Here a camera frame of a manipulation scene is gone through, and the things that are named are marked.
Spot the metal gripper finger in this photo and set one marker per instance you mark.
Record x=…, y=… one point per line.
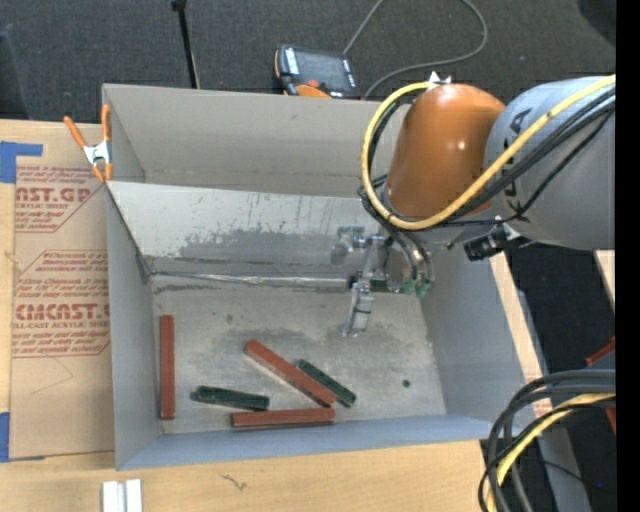
x=361, y=307
x=345, y=245

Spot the black cylinder on white bracket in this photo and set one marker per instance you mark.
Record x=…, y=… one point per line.
x=482, y=245

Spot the brown cardboard board red print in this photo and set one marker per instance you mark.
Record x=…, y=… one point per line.
x=55, y=300

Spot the red-brown flat block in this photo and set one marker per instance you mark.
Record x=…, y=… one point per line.
x=167, y=367
x=282, y=417
x=290, y=372

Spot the dark green flat block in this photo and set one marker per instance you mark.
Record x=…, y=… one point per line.
x=326, y=382
x=230, y=398

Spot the grey metal bin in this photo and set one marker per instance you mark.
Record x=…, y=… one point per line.
x=250, y=310

